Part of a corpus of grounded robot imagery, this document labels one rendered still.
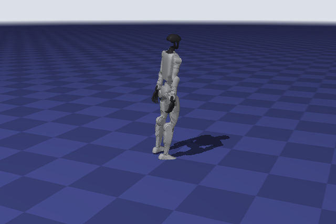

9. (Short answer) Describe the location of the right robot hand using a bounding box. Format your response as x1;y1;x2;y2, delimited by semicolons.
165;96;176;113

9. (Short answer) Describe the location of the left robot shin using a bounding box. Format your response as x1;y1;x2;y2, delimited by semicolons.
155;117;164;148

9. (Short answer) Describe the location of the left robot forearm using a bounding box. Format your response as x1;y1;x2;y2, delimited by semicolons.
157;72;164;90

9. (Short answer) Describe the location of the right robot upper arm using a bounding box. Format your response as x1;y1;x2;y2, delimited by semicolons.
172;56;182;81

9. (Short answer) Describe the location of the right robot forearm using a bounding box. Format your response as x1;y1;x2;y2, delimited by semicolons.
170;77;180;100

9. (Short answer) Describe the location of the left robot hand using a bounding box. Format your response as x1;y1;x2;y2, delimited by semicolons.
152;85;161;103

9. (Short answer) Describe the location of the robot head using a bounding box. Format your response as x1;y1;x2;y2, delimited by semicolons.
166;34;181;54

